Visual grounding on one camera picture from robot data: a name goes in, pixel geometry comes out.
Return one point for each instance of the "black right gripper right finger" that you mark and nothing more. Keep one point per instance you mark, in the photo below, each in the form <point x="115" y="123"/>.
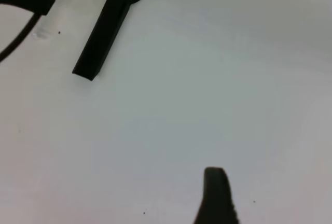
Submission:
<point x="217" y="205"/>

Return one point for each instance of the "black plastic spoon scoop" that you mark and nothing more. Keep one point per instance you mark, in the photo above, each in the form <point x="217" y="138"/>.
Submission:
<point x="101" y="38"/>

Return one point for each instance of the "clear glass test tube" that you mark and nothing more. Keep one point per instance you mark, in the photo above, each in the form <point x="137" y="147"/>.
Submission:
<point x="49" y="26"/>

